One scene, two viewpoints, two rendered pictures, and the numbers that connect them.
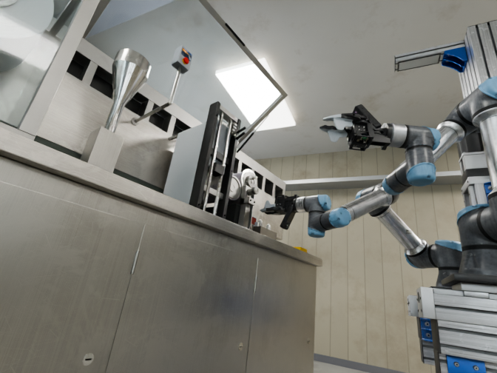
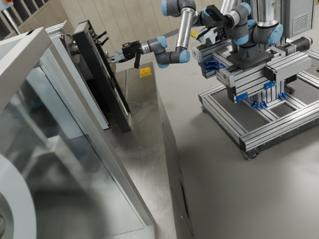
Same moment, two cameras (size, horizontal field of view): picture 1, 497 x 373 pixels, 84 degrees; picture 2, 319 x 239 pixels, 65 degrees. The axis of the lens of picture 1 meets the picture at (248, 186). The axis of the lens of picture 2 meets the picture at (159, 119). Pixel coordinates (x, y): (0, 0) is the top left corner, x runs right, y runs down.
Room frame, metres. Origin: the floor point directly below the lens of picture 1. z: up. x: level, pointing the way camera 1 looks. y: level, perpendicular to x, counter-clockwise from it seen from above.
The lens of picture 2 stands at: (0.02, 0.61, 1.69)
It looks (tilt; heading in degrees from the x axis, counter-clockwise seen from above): 37 degrees down; 327
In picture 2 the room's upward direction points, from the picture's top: 21 degrees counter-clockwise
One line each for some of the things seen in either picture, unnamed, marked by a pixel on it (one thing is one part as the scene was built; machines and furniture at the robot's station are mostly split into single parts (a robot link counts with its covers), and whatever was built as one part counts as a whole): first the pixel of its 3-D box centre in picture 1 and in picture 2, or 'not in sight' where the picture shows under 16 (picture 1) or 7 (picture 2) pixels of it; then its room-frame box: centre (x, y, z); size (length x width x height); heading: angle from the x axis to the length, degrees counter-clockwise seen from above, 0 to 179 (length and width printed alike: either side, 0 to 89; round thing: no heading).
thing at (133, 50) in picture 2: (288, 204); (132, 50); (1.30, -0.21, 1.12); 0.12 x 0.08 x 0.09; 49
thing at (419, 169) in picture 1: (416, 168); (238, 32); (0.76, -0.52, 1.12); 0.11 x 0.08 x 0.11; 178
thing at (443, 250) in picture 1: (449, 254); (210, 16); (1.32, -1.01, 0.98); 0.13 x 0.12 x 0.14; 20
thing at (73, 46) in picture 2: not in sight; (78, 47); (1.19, 0.15, 1.34); 0.06 x 0.06 x 0.06; 49
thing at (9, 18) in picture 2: (174, 84); (22, 38); (1.00, 0.39, 1.51); 0.02 x 0.02 x 0.20
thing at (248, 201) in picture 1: (246, 214); not in sight; (1.34, -0.01, 1.05); 0.06 x 0.05 x 0.31; 49
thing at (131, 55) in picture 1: (132, 67); not in sight; (0.92, 0.55, 1.50); 0.14 x 0.14 x 0.06
